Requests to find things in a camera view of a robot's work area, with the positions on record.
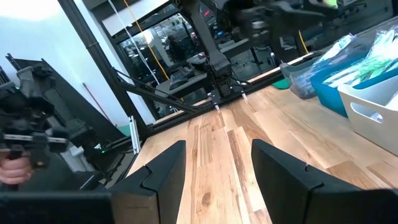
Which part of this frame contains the black handheld device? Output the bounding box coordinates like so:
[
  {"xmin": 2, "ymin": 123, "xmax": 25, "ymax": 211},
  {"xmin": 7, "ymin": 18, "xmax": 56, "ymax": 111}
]
[{"xmin": 0, "ymin": 62, "xmax": 70, "ymax": 170}]

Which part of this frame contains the black computer keyboard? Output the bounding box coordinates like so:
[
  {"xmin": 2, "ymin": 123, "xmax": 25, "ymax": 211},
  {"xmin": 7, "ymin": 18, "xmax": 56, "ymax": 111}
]
[{"xmin": 170, "ymin": 65, "xmax": 196, "ymax": 82}]

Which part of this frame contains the person's hand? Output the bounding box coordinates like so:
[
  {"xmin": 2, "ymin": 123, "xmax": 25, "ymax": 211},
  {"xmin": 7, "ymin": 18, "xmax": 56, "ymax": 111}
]
[{"xmin": 0, "ymin": 149, "xmax": 34, "ymax": 185}]

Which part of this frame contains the black aluminium table frame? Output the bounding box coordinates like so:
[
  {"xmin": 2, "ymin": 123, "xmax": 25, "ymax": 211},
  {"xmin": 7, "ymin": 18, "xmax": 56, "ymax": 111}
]
[{"xmin": 57, "ymin": 0, "xmax": 315, "ymax": 142}]

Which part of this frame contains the silver metal bracket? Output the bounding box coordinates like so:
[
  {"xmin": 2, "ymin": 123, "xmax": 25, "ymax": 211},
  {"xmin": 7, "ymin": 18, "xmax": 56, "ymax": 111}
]
[{"xmin": 128, "ymin": 115, "xmax": 142, "ymax": 155}]

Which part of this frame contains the yellow hanging cable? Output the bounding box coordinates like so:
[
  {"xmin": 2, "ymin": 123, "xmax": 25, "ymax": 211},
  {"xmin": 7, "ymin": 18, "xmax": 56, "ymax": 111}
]
[{"xmin": 123, "ymin": 0, "xmax": 171, "ymax": 81}]

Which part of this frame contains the blue toothbrush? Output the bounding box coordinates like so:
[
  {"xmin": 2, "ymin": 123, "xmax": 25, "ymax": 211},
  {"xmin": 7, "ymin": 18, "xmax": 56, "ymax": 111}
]
[
  {"xmin": 317, "ymin": 32, "xmax": 357, "ymax": 65},
  {"xmin": 294, "ymin": 57, "xmax": 346, "ymax": 96},
  {"xmin": 298, "ymin": 46, "xmax": 364, "ymax": 91}
]

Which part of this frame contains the smoky grey translucent bin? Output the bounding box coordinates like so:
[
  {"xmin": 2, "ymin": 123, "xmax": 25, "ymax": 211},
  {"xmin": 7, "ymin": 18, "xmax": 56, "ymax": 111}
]
[{"xmin": 279, "ymin": 33, "xmax": 373, "ymax": 100}]

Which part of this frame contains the grey side desk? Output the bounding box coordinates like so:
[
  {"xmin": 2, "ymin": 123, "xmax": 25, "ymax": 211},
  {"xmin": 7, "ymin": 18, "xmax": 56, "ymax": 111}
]
[{"xmin": 154, "ymin": 70, "xmax": 216, "ymax": 98}]

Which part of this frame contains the white plastic bin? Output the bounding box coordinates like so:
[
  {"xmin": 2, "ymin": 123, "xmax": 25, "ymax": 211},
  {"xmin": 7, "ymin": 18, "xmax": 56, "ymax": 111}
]
[{"xmin": 337, "ymin": 74, "xmax": 398, "ymax": 157}]

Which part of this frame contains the purple toothbrush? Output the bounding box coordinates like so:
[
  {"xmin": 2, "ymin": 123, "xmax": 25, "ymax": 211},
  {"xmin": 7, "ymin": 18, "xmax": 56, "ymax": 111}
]
[{"xmin": 369, "ymin": 111, "xmax": 385, "ymax": 124}]

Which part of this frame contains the white hanging cable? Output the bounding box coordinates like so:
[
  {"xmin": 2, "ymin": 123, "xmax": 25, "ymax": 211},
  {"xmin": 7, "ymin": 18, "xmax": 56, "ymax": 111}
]
[{"xmin": 107, "ymin": 0, "xmax": 160, "ymax": 85}]

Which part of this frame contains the teal plastic bin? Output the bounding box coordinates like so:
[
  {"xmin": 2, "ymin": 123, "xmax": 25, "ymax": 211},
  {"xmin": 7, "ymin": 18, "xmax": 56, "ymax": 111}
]
[{"xmin": 310, "ymin": 52, "xmax": 398, "ymax": 119}]

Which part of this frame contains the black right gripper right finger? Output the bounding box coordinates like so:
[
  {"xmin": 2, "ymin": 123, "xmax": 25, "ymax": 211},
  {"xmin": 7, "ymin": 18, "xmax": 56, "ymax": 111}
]
[{"xmin": 251, "ymin": 139, "xmax": 376, "ymax": 224}]

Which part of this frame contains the black leader arm base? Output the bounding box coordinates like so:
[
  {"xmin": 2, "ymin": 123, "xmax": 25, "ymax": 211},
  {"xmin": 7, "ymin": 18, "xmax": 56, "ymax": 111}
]
[{"xmin": 6, "ymin": 52, "xmax": 139, "ymax": 191}]

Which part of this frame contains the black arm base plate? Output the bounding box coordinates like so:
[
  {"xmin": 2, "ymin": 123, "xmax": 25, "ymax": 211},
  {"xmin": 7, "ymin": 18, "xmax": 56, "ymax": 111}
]
[{"xmin": 207, "ymin": 83, "xmax": 251, "ymax": 105}]

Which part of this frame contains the yellow extension cable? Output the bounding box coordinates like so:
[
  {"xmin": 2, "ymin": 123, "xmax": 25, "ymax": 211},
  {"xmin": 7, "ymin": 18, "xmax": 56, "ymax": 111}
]
[{"xmin": 297, "ymin": 29, "xmax": 310, "ymax": 55}]

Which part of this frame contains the green toothbrush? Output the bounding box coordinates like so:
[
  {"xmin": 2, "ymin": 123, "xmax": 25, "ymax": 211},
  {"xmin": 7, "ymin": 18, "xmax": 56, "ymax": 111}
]
[
  {"xmin": 323, "ymin": 63, "xmax": 380, "ymax": 87},
  {"xmin": 338, "ymin": 52, "xmax": 398, "ymax": 85},
  {"xmin": 363, "ymin": 26, "xmax": 398, "ymax": 68},
  {"xmin": 357, "ymin": 34, "xmax": 398, "ymax": 80}
]

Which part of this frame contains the person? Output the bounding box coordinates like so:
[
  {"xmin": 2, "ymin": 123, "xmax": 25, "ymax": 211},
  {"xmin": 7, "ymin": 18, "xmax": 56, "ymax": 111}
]
[{"xmin": 166, "ymin": 33, "xmax": 187, "ymax": 63}]

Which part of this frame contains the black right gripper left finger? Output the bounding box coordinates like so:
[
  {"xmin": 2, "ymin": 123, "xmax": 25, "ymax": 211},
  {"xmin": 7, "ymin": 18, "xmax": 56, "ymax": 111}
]
[{"xmin": 108, "ymin": 140, "xmax": 187, "ymax": 224}]

